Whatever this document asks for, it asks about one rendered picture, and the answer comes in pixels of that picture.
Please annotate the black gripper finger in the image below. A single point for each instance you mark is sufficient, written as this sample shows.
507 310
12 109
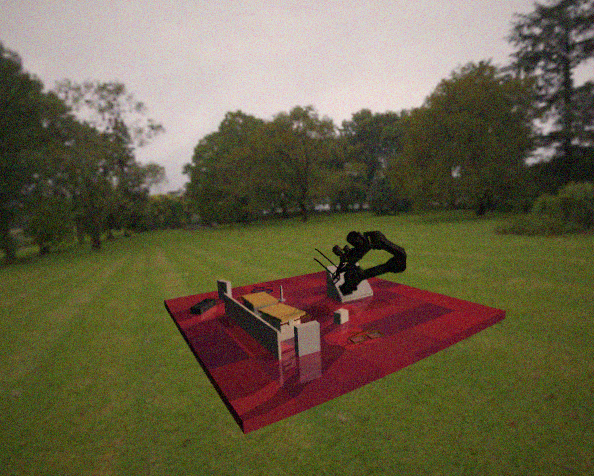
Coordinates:
341 265
345 269

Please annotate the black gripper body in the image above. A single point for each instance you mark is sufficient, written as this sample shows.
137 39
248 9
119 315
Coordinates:
351 258

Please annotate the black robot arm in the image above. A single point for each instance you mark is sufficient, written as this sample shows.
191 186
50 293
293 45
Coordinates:
377 241

